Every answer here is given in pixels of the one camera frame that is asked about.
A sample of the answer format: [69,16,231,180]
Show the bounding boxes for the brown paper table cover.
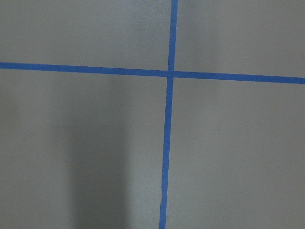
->
[0,0,305,229]

